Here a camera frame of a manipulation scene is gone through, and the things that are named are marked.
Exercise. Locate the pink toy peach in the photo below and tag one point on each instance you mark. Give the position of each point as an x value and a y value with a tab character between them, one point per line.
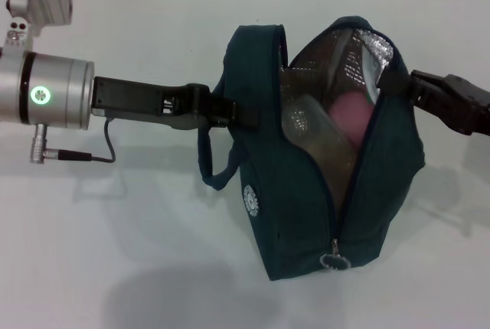
350	116

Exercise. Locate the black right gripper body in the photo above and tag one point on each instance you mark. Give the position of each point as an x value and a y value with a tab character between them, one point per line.
472	107

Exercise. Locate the dark teal insulated lunch bag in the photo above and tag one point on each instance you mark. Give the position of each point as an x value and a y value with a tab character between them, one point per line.
298	210

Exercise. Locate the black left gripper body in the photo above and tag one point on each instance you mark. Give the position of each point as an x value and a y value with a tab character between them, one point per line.
145	103

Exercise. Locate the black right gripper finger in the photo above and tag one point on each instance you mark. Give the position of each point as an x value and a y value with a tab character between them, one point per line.
428	90

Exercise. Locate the clear plastic food container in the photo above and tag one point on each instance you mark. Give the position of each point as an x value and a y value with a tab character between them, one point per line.
317	130

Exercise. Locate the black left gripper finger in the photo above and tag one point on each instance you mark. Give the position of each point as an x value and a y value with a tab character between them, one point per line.
237	114

